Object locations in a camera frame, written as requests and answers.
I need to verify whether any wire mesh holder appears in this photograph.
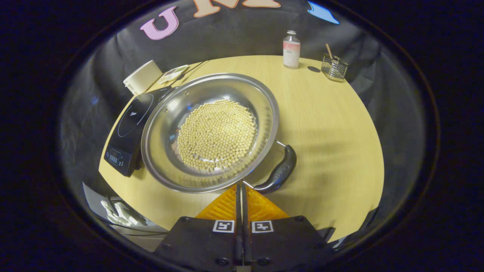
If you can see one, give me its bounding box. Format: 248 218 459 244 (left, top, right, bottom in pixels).
321 53 349 82

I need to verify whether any white crumpled cloth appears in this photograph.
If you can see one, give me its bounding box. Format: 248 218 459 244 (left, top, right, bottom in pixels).
100 200 149 227

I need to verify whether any stainless steel pot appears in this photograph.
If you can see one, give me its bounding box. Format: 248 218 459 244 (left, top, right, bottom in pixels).
141 73 297 195

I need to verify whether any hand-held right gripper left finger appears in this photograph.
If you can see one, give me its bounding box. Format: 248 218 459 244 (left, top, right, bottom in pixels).
153 184 243 272

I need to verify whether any pile of yellow beans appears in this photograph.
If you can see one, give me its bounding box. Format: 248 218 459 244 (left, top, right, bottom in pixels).
177 99 258 172

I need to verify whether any white box appliance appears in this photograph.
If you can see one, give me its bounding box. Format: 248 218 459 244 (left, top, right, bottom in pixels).
123 60 163 96

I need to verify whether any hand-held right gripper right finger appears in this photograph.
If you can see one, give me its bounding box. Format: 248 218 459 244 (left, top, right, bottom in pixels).
241 184 335 272

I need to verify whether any clear bottle with pink label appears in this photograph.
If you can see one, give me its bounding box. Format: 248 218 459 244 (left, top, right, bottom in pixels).
283 30 301 69

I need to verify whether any black power cable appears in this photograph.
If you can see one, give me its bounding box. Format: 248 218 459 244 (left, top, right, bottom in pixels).
181 60 209 80

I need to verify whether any white divided bean dish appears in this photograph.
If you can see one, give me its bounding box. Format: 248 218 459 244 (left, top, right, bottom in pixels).
158 65 189 84

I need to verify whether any black induction cooktop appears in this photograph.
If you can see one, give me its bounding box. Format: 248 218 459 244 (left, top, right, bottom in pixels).
104 87 175 177

